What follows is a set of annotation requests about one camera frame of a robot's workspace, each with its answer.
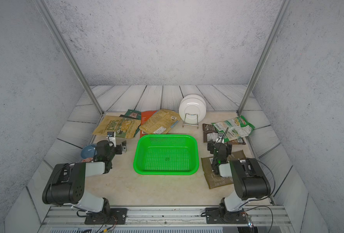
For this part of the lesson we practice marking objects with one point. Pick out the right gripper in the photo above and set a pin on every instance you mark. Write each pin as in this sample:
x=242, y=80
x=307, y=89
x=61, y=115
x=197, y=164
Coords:
x=212, y=146

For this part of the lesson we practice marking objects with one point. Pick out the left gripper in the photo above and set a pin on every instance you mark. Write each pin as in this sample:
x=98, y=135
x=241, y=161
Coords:
x=119, y=151

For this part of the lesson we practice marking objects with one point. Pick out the sour cream onion chips bag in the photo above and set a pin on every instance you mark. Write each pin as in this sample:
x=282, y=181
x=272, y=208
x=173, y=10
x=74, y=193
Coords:
x=123, y=127

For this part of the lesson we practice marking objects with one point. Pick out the brown Kettle chips bag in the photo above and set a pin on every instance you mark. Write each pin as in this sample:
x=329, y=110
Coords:
x=211, y=134

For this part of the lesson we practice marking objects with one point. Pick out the green white chips bag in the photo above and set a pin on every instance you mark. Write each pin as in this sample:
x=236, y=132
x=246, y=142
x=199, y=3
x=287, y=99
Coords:
x=234, y=128

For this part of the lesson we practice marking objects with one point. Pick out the olive cassava chips bag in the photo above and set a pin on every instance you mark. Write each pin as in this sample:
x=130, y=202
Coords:
x=214, y=180

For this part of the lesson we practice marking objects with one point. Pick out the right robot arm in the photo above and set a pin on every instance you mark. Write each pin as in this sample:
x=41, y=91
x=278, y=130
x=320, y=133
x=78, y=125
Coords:
x=250, y=182

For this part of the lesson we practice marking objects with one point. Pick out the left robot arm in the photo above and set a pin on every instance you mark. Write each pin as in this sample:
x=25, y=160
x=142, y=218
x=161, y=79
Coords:
x=66, y=185

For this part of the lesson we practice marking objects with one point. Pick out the green plastic basket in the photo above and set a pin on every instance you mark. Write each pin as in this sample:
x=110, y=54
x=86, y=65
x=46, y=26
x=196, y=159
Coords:
x=166, y=155

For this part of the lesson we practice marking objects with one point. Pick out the tan chips bag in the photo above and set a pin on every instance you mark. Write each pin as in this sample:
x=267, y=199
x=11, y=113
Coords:
x=161, y=122

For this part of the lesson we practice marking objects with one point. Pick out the dark green snack bag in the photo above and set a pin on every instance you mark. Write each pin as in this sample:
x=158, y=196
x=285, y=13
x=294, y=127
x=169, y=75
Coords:
x=132, y=114

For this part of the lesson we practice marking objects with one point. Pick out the blue bowl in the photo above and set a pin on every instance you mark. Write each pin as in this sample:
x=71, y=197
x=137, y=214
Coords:
x=88, y=151

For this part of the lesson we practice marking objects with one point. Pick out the red snack bag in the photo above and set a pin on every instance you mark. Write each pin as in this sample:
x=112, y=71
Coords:
x=145, y=117

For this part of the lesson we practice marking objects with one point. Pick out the white plate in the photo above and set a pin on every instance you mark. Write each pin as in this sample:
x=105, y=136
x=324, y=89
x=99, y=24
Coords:
x=193, y=104

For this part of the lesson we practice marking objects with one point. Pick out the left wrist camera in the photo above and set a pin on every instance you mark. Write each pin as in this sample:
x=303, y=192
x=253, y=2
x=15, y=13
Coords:
x=111, y=136

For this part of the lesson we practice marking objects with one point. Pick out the metal wire plate stand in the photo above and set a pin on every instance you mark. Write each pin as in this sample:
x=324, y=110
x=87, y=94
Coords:
x=191, y=120

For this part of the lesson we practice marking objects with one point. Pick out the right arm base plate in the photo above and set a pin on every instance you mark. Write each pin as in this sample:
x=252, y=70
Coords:
x=216, y=215

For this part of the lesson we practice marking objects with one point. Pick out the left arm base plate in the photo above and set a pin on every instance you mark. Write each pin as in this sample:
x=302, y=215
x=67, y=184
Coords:
x=107, y=217

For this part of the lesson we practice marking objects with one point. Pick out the aluminium front rail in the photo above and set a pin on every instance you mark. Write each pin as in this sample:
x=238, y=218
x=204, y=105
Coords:
x=270, y=219

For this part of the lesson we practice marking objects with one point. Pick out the right frame post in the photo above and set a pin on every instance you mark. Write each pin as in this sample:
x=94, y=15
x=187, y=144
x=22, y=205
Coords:
x=265, y=53

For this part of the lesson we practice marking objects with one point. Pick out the frame post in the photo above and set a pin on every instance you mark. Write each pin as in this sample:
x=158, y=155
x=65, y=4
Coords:
x=265, y=53
x=51, y=24

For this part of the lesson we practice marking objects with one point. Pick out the left frame post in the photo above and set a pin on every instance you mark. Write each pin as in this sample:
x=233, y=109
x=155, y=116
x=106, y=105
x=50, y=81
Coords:
x=51, y=24

